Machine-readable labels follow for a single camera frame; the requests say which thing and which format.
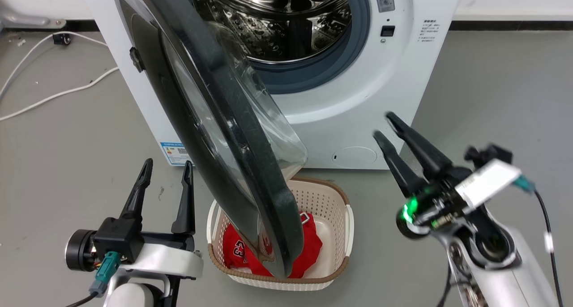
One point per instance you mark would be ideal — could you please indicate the stainless steel washer drum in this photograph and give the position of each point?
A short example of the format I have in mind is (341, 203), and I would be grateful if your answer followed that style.
(286, 20)

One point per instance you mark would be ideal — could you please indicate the white front-load washing machine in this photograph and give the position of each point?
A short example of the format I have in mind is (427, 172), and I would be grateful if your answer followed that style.
(385, 96)

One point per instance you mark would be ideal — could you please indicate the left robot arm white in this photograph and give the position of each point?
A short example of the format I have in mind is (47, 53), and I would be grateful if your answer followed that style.
(134, 293)

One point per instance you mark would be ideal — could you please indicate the cream plastic laundry basket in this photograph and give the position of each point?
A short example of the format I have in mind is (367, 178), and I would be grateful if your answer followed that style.
(333, 217)

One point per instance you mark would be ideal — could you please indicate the blue energy label sticker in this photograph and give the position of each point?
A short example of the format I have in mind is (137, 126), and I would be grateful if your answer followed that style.
(172, 152)

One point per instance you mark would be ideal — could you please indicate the grey-blue rubber door gasket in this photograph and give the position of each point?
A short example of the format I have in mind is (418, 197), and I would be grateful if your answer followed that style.
(327, 70)

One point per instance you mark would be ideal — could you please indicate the oval washer filter cover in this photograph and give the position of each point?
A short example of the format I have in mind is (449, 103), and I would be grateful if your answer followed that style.
(355, 157)

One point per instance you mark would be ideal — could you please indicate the black washer door lock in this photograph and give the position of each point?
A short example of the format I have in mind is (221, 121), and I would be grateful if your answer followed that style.
(387, 31)

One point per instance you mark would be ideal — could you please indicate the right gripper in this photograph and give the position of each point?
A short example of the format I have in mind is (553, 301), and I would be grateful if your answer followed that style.
(432, 208)

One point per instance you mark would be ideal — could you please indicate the black wall plug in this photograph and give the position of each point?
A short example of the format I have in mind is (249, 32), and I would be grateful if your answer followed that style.
(62, 38)

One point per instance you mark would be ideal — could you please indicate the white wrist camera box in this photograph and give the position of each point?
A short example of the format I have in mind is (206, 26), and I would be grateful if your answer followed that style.
(488, 181)

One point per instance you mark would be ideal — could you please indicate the red printed garment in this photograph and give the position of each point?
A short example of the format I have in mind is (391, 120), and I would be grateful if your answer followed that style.
(237, 249)

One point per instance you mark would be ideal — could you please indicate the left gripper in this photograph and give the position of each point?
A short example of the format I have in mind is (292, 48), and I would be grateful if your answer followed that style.
(118, 237)

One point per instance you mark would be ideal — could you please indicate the grey metal floor bracket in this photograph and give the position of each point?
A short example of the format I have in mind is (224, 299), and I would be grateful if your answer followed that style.
(27, 19)

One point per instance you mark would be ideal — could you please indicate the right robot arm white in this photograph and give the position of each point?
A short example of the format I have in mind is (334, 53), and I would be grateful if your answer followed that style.
(501, 262)

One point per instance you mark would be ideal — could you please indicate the black glass washing machine door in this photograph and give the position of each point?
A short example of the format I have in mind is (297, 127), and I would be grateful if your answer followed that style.
(233, 132)

